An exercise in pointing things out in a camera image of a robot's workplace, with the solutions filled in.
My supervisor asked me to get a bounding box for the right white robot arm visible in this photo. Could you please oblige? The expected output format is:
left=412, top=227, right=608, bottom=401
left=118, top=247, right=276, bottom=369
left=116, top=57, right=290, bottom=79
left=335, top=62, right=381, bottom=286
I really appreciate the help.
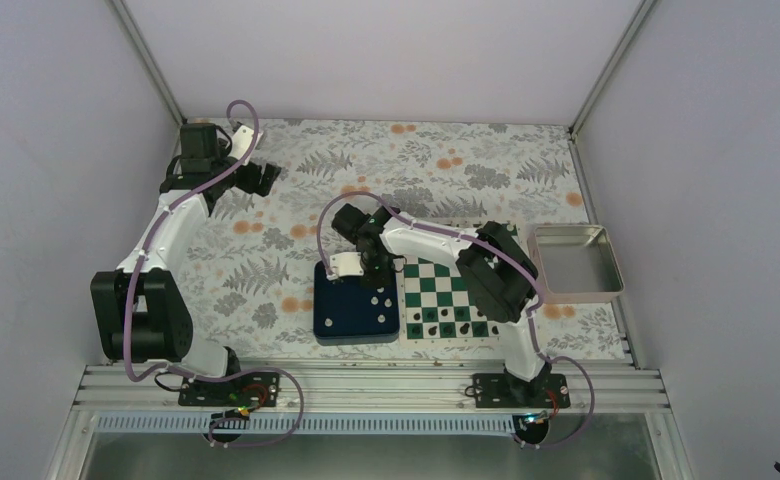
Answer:
left=321, top=204, right=551, bottom=407

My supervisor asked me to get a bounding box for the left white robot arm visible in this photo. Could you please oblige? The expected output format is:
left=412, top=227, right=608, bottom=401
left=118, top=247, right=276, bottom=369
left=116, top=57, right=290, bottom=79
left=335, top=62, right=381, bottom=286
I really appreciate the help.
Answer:
left=90, top=122, right=281, bottom=405

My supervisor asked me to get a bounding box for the green white chess board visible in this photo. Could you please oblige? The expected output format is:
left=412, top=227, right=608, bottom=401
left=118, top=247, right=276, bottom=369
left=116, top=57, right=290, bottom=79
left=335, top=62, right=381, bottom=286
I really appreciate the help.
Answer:
left=387, top=220, right=499, bottom=348

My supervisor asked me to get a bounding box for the black chess piece row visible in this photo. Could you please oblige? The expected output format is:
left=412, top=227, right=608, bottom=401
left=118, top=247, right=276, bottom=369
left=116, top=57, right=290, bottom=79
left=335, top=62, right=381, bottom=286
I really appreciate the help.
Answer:
left=405, top=306, right=500, bottom=340

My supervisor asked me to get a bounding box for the dark blue tray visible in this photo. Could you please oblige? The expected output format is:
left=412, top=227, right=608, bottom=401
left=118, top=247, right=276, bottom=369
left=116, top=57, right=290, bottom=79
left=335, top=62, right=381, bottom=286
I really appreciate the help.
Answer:
left=312, top=261, right=400, bottom=346

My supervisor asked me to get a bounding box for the floral table mat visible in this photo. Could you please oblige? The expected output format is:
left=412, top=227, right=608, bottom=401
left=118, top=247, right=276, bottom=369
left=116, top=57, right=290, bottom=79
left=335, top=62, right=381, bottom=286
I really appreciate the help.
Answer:
left=178, top=119, right=588, bottom=361

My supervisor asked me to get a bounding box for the silver metal tin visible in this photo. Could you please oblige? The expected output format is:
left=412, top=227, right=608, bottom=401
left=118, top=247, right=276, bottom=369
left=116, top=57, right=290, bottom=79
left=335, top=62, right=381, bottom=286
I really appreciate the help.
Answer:
left=528, top=224, right=625, bottom=304

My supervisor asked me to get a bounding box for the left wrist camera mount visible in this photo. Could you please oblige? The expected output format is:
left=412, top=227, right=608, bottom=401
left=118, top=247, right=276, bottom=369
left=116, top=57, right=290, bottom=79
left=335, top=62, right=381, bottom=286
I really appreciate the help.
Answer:
left=229, top=125, right=264, bottom=159

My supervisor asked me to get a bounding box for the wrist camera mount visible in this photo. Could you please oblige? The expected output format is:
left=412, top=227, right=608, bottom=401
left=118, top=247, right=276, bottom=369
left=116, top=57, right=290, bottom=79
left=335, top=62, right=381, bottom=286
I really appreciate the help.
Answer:
left=326, top=252, right=364, bottom=280
left=229, top=125, right=264, bottom=159

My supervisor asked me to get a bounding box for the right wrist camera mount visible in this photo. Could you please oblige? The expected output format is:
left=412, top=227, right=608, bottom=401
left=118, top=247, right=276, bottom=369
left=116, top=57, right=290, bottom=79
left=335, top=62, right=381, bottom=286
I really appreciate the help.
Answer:
left=326, top=252, right=364, bottom=280

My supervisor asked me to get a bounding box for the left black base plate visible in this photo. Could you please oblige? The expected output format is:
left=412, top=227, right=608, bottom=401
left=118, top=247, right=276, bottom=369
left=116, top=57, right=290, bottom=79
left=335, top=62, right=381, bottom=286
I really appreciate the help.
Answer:
left=178, top=372, right=280, bottom=409

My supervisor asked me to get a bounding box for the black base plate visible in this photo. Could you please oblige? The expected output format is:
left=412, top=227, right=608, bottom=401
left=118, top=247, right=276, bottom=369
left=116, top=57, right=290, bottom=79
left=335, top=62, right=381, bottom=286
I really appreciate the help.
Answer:
left=178, top=372, right=280, bottom=409
left=464, top=373, right=571, bottom=409

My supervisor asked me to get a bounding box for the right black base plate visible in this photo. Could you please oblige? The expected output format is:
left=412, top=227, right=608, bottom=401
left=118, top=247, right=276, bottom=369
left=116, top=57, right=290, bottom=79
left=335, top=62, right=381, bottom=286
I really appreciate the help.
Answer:
left=464, top=373, right=571, bottom=409

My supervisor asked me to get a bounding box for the aluminium rail frame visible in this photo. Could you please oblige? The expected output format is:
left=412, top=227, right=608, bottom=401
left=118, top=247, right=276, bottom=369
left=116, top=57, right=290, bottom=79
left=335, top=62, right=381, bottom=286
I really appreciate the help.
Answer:
left=73, top=360, right=671, bottom=413

